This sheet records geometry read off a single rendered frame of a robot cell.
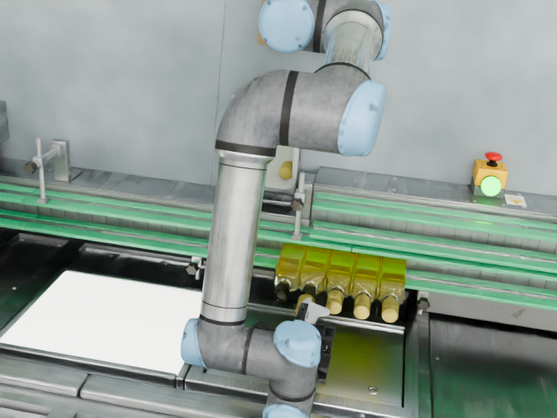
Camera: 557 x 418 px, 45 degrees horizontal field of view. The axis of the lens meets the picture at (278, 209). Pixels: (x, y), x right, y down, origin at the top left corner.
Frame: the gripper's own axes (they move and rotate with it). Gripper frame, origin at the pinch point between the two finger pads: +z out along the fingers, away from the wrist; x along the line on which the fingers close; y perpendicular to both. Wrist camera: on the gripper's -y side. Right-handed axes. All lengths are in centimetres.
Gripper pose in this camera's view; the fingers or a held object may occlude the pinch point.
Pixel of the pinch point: (304, 309)
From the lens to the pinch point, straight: 140.5
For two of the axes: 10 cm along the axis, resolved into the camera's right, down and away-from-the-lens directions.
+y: 9.8, 1.7, -1.3
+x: 1.0, -9.0, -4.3
